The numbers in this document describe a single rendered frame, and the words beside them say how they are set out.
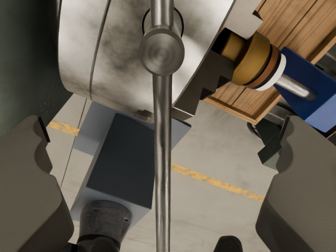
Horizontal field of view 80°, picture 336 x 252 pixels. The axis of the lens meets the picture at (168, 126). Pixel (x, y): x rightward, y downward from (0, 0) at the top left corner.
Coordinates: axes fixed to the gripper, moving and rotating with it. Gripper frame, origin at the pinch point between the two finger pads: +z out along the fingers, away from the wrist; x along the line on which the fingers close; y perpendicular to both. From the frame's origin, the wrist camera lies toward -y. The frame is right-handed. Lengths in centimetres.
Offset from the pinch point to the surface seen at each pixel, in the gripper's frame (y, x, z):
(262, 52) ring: 1.1, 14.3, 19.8
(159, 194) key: 6.8, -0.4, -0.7
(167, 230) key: 10.2, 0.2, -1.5
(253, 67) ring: 3.1, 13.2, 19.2
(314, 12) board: -3, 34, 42
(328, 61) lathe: 9, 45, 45
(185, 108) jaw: 6.7, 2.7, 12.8
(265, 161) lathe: 43, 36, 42
